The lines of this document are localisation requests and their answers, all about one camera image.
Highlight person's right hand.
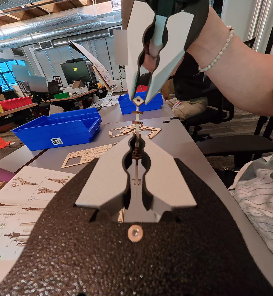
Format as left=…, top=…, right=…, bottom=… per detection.
left=180, top=6, right=230, bottom=69

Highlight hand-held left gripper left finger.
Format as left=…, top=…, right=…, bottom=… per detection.
left=75, top=135, right=134, bottom=223

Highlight punched-out wooden parts sheet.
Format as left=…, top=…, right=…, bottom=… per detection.
left=109, top=125, right=162, bottom=139

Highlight person's right forearm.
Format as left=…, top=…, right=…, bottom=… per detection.
left=199, top=27, right=273, bottom=116

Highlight silver vertical pipes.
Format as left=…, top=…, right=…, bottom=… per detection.
left=245, top=0, right=273, bottom=53

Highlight white stand base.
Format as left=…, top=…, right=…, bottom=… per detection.
left=99, top=89, right=119, bottom=107

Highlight wooden top desk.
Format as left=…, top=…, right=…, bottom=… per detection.
left=0, top=103, right=38, bottom=121

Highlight wooden tower spire model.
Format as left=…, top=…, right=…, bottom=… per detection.
left=131, top=105, right=144, bottom=192

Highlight silver spiral air duct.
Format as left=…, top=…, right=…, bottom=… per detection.
left=0, top=5, right=123, bottom=42
left=33, top=35, right=118, bottom=50

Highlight purple tower kit package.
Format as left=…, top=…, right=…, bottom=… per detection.
left=0, top=164, right=15, bottom=202

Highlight folded instruction leaflet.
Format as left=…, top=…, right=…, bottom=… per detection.
left=0, top=165, right=75, bottom=296

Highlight tagged blue plastic bin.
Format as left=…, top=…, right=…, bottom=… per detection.
left=11, top=107, right=102, bottom=151

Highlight pearl bracelet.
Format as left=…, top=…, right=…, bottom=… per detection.
left=198, top=25, right=234, bottom=72

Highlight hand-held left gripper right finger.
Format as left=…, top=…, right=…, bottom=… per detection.
left=139, top=135, right=197, bottom=222

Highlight wall monitor screen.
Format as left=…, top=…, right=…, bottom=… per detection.
left=60, top=61, right=92, bottom=85

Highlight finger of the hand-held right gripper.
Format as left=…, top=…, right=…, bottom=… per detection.
left=126, top=0, right=156, bottom=101
left=144, top=11, right=195, bottom=105

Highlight person in printed shirt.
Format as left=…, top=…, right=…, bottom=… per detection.
left=228, top=55, right=273, bottom=269

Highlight black mesh office chair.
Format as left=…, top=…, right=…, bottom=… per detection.
left=183, top=38, right=273, bottom=144

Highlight large window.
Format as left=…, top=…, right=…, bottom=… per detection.
left=0, top=58, right=27, bottom=90

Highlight tilted document board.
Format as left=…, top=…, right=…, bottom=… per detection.
left=67, top=40, right=117, bottom=91

